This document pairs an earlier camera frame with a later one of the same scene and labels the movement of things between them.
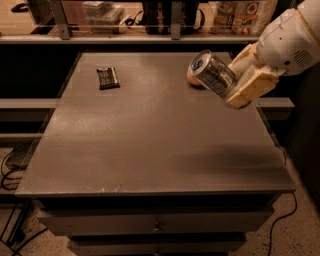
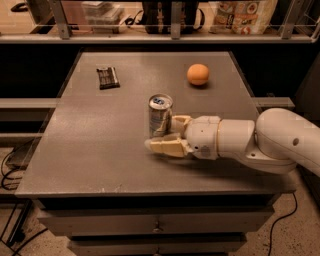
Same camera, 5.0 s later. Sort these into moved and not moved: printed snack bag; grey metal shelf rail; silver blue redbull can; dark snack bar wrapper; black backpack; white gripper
Moved: silver blue redbull can; white gripper
Not moved: dark snack bar wrapper; grey metal shelf rail; black backpack; printed snack bag
